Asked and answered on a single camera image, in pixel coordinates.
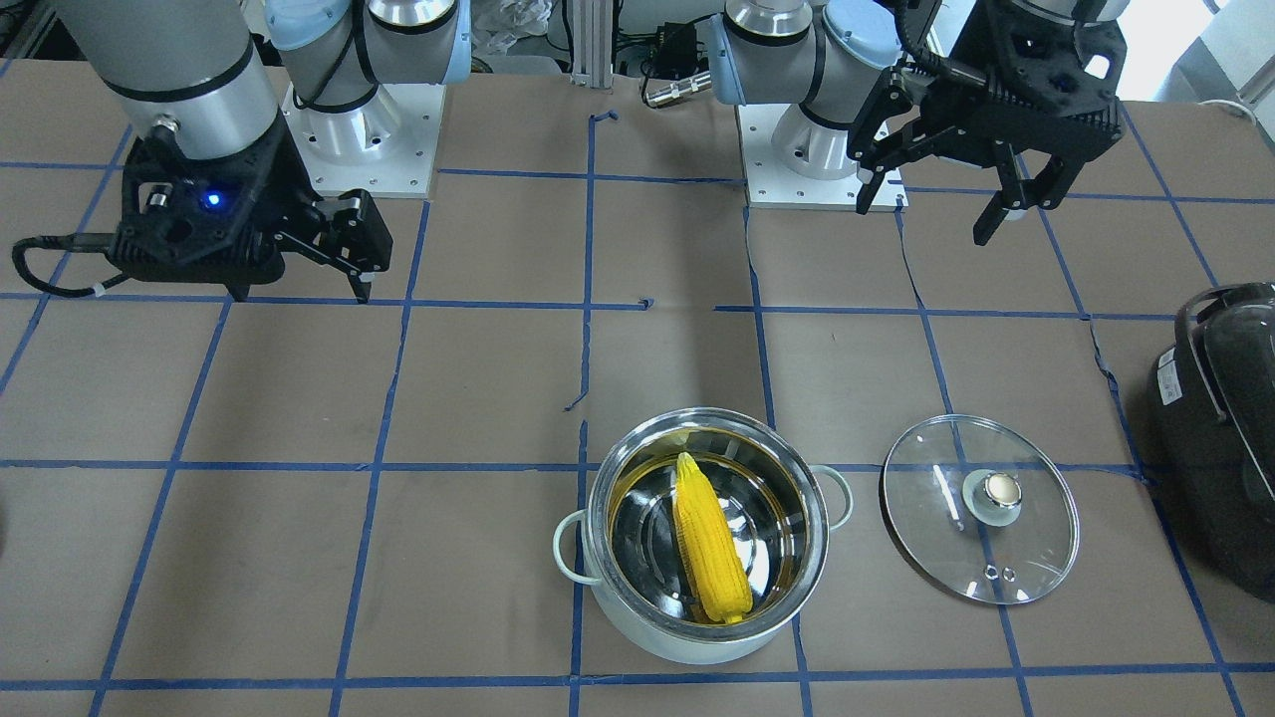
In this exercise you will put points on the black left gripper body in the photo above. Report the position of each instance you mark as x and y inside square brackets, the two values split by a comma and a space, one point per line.
[958, 96]

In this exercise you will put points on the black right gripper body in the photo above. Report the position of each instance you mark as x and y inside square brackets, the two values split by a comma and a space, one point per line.
[282, 186]

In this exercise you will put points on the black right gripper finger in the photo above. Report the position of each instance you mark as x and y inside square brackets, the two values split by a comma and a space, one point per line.
[356, 240]

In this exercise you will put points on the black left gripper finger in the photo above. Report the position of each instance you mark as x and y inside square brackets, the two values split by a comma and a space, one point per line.
[896, 92]
[1017, 192]

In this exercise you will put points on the glass pot lid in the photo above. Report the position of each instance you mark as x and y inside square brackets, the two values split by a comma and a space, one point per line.
[979, 510]

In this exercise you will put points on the yellow corn cob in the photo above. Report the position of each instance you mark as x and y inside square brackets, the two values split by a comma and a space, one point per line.
[709, 557]

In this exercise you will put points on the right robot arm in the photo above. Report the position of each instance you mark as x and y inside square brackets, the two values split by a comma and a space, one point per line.
[193, 66]

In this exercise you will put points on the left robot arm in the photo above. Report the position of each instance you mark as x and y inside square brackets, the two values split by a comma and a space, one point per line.
[824, 58]

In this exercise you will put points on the black rice cooker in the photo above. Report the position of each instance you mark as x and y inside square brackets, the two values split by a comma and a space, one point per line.
[1212, 401]

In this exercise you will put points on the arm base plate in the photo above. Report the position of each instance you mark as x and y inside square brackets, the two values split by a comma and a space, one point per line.
[387, 147]
[793, 162]

